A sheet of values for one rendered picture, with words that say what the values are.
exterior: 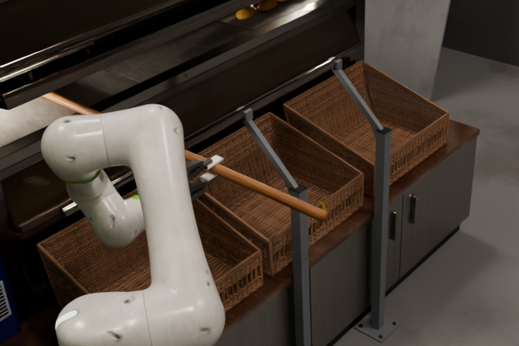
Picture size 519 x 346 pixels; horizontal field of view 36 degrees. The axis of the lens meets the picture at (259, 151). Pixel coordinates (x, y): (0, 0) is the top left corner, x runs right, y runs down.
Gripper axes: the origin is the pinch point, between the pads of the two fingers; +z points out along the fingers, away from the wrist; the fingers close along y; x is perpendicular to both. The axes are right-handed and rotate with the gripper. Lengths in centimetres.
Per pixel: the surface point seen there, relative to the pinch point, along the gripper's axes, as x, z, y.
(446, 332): 27, 97, 119
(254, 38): -55, 80, 1
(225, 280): -6.0, 6.7, 48.5
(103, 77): -76, 22, 1
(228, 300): -6, 7, 57
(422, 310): 13, 102, 119
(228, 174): 7.2, -0.7, -1.0
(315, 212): 37.1, -0.5, -1.0
